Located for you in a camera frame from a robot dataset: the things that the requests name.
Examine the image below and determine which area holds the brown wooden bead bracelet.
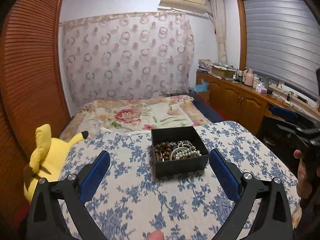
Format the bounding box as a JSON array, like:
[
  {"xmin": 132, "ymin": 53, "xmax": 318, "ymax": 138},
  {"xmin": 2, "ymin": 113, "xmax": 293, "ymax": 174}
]
[{"xmin": 153, "ymin": 141, "xmax": 176, "ymax": 162}]

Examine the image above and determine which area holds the black jewelry box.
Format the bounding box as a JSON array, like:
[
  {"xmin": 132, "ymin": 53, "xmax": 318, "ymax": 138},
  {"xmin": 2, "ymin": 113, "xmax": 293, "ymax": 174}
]
[{"xmin": 151, "ymin": 126, "xmax": 208, "ymax": 179}]

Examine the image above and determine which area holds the person's right hand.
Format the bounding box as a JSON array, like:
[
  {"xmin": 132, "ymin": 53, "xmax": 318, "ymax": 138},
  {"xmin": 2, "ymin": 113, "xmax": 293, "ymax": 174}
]
[{"xmin": 293, "ymin": 150, "xmax": 315, "ymax": 199}]

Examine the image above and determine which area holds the person's left hand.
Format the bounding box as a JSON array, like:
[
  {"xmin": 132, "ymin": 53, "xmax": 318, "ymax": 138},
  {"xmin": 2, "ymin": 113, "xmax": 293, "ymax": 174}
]
[{"xmin": 146, "ymin": 230, "xmax": 164, "ymax": 240}]

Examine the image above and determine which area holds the pink tissue box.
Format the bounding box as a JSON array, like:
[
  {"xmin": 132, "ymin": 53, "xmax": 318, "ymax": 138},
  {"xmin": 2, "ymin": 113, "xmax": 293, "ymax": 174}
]
[{"xmin": 255, "ymin": 83, "xmax": 267, "ymax": 94}]

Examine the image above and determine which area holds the yellow Pikachu plush toy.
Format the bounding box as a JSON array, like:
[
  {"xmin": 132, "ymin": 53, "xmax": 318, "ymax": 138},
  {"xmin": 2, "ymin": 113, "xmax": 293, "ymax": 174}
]
[{"xmin": 22, "ymin": 124, "xmax": 88, "ymax": 202}]

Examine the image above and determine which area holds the wooden side cabinet desk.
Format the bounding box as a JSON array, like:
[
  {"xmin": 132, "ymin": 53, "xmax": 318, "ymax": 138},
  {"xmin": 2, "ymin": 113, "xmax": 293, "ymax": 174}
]
[{"xmin": 196, "ymin": 72, "xmax": 319, "ymax": 135}]

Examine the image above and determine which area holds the pink thermos jug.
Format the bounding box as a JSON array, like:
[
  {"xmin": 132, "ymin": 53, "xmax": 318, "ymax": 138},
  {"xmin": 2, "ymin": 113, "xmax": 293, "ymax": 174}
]
[{"xmin": 244, "ymin": 69, "xmax": 254, "ymax": 87}]

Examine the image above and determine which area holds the blue floral white quilt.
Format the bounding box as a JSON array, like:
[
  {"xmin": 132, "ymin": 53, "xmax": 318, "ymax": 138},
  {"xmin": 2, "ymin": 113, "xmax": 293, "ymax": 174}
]
[{"xmin": 57, "ymin": 120, "xmax": 301, "ymax": 240}]

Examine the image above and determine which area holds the cardboard box on cabinet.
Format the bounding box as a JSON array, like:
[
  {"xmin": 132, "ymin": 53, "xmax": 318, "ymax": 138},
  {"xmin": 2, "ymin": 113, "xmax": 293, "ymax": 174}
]
[{"xmin": 210, "ymin": 65, "xmax": 236, "ymax": 79}]

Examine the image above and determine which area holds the grey window blind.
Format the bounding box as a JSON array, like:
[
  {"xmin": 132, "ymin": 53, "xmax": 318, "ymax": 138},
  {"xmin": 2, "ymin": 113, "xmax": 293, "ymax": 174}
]
[{"xmin": 242, "ymin": 0, "xmax": 319, "ymax": 100}]

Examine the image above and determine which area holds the blue plastic bag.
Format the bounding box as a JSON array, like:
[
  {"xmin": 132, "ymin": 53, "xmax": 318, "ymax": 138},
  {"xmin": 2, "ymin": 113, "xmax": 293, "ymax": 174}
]
[{"xmin": 189, "ymin": 80, "xmax": 209, "ymax": 94}]

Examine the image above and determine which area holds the wooden louvered wardrobe door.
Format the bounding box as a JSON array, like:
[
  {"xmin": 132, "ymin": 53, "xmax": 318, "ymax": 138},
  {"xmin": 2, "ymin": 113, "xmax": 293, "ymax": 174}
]
[{"xmin": 1, "ymin": 0, "xmax": 70, "ymax": 231}]

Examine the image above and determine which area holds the pink floral bed blanket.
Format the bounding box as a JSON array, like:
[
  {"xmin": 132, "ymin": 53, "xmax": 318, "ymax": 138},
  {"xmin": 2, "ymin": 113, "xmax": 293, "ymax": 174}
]
[{"xmin": 60, "ymin": 95, "xmax": 212, "ymax": 141}]

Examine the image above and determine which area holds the tied beige window curtain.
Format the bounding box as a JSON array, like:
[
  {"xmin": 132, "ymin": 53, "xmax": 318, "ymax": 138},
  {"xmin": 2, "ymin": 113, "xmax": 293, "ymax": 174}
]
[{"xmin": 210, "ymin": 0, "xmax": 227, "ymax": 64}]

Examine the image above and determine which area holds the patterned sheer curtain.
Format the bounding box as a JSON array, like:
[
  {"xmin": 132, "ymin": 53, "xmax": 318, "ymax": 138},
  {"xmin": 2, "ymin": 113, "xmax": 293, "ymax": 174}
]
[{"xmin": 62, "ymin": 11, "xmax": 195, "ymax": 106}]

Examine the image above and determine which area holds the white pearl necklace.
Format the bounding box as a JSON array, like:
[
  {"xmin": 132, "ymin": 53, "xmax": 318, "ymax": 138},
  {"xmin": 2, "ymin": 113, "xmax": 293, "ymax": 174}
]
[{"xmin": 172, "ymin": 143, "xmax": 203, "ymax": 161}]

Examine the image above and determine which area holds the white wall air conditioner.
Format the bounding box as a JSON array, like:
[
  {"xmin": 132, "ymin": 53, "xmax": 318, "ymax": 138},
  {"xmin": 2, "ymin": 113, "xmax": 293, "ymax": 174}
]
[{"xmin": 159, "ymin": 0, "xmax": 207, "ymax": 14}]

